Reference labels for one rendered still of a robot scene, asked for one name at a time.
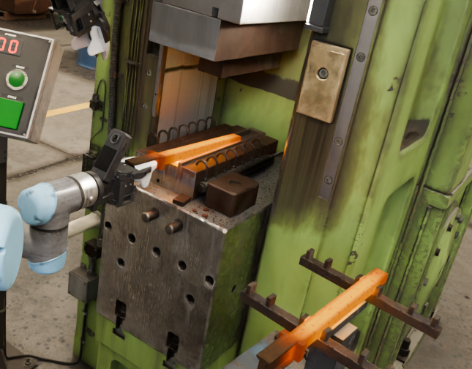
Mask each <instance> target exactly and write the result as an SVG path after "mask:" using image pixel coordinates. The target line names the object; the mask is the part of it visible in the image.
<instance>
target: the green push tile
mask: <svg viewBox="0 0 472 369"><path fill-rule="evenodd" d="M24 105H25V103H23V102H18V101H15V100H9V99H5V98H1V97H0V127H5V128H8V129H12V130H18V126H19V123H20V118H21V115H22V113H23V107H24Z"/></svg>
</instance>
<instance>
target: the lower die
mask: <svg viewBox="0 0 472 369"><path fill-rule="evenodd" d="M247 130H254V131H256V132H259V133H258V134H255V135H252V136H250V137H247V138H244V139H241V140H239V141H235V142H233V143H230V144H227V145H224V146H221V147H219V148H216V149H213V150H211V151H208V152H204V153H203V154H199V155H196V156H194V157H191V158H188V159H186V160H182V161H180V162H179V164H178V166H175V165H172V164H170V163H169V164H167V165H165V166H164V169H163V170H159V169H157V168H156V169H154V170H153V171H152V174H151V178H150V181H152V182H154V183H156V184H159V185H161V186H163V187H165V188H168V189H169V190H172V191H173V192H175V193H178V194H181V193H183V194H185V195H188V196H191V197H192V199H191V200H194V199H196V198H198V197H200V196H202V195H205V194H206V192H205V193H199V192H198V191H197V185H198V184H199V183H200V182H202V181H203V178H204V175H205V170H206V166H205V164H204V163H202V162H199V163H198V165H196V162H197V161H198V160H205V161H206V158H207V157H208V156H215V157H216V155H217V153H218V152H224V153H225V152H226V150H227V149H235V147H236V146H238V145H242V146H243V145H244V144H245V143H246V142H251V143H252V141H253V140H254V139H259V140H261V141H262V143H263V150H262V154H261V155H262V156H264V155H265V154H269V155H272V154H276V151H277V144H278V140H277V139H275V138H271V137H269V136H267V135H265V134H266V133H265V132H263V131H260V130H257V129H255V128H252V127H250V128H247V129H246V128H244V127H240V126H238V125H235V126H230V125H228V124H221V125H218V126H216V127H211V128H209V129H206V130H201V131H199V132H198V133H192V134H189V135H185V136H182V137H179V138H175V139H173V140H169V141H166V142H162V143H159V144H155V145H153V146H149V147H146V148H143V149H139V150H136V153H135V156H136V157H138V156H141V155H144V154H148V151H151V150H152V151H154V152H157V153H158V152H163V151H166V150H169V149H175V148H178V147H181V146H186V145H189V144H194V143H197V142H201V141H206V140H209V139H213V138H217V137H220V136H224V135H229V134H232V133H234V134H238V133H242V132H244V131H247ZM253 145H254V147H255V153H254V157H253V159H257V157H258V155H259V153H260V149H261V144H260V143H259V142H258V141H255V142H254V144H253ZM245 149H246V151H247V154H246V158H245V163H248V162H249V161H250V158H251V156H252V146H251V145H249V144H247V145H246V146H245ZM235 151H236V152H237V155H238V157H237V161H236V167H238V166H240V165H241V162H242V161H243V156H244V150H243V149H242V148H241V147H239V148H238V149H237V150H235ZM227 156H228V166H227V171H229V170H231V169H232V167H233V164H234V160H235V154H234V152H232V151H229V152H228V154H227ZM216 158H217V160H218V163H219V165H218V169H217V175H219V174H221V173H222V172H223V169H224V168H225V161H226V159H225V156H224V155H223V154H220V155H219V157H216ZM206 162H207V161H206ZM272 163H274V158H273V159H272V160H271V162H270V163H269V164H267V165H265V166H263V167H260V168H258V169H256V170H254V171H251V172H249V173H248V174H251V173H253V172H255V171H257V170H260V169H262V168H264V167H266V166H268V165H271V164H272ZM207 164H208V167H209V169H208V173H207V179H210V178H212V177H213V175H214V172H215V167H216V161H215V160H214V159H213V158H210V159H209V161H208V162H207ZM248 174H245V175H243V176H246V175H248ZM157 179H159V180H160V182H157Z"/></svg>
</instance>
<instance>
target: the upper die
mask: <svg viewBox="0 0 472 369"><path fill-rule="evenodd" d="M303 26H304V21H292V22H279V23H255V24H242V25H239V24H236V23H231V22H228V21H226V20H221V19H218V18H217V17H211V16H208V15H203V14H200V13H197V12H193V11H190V10H186V9H182V8H179V7H175V6H172V5H169V4H164V3H162V1H153V5H152V12H151V25H150V32H149V41H152V42H155V43H158V44H161V45H165V46H168V47H170V48H174V49H176V50H179V51H183V52H185V53H189V54H192V55H194V56H198V57H201V58H204V59H208V60H210V61H213V62H218V61H224V60H229V59H239V58H244V57H250V56H259V55H264V54H270V53H279V52H285V51H294V50H298V49H299V43H300V39H301V33H302V30H303Z"/></svg>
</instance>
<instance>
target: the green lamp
mask: <svg viewBox="0 0 472 369"><path fill-rule="evenodd" d="M8 81H9V84H10V85H11V86H13V87H19V86H22V85H23V83H24V81H25V77H24V74H23V73H22V72H19V71H14V72H12V73H11V74H10V76H9V79H8Z"/></svg>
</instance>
